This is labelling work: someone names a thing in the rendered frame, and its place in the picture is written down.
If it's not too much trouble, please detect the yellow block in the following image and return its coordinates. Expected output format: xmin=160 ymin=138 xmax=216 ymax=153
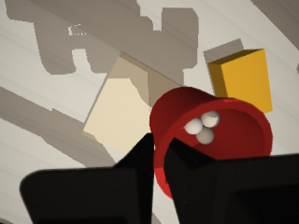
xmin=208 ymin=49 xmax=273 ymax=114

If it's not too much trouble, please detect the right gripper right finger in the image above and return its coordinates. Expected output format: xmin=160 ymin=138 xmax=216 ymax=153
xmin=164 ymin=137 xmax=299 ymax=224

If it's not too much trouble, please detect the white marble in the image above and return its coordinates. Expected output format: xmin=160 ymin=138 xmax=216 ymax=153
xmin=196 ymin=126 xmax=215 ymax=144
xmin=201 ymin=110 xmax=221 ymax=128
xmin=184 ymin=118 xmax=203 ymax=134

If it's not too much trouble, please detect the red cup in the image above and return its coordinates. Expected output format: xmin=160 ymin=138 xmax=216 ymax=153
xmin=149 ymin=87 xmax=273 ymax=199

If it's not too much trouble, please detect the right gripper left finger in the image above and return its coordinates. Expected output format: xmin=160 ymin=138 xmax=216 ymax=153
xmin=20 ymin=133 xmax=154 ymax=224

